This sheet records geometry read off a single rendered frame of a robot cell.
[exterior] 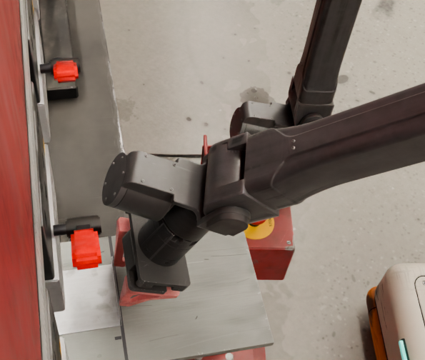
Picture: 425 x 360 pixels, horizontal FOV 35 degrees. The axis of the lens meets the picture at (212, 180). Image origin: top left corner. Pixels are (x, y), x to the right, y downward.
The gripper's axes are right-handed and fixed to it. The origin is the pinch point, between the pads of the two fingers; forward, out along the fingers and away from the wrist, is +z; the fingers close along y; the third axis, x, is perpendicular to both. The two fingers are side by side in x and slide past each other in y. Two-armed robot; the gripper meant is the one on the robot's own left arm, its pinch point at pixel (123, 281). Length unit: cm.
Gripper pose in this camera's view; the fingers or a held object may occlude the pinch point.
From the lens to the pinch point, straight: 84.8
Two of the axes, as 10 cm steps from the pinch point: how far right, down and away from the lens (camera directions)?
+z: -5.3, 5.7, 6.3
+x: 8.2, 1.8, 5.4
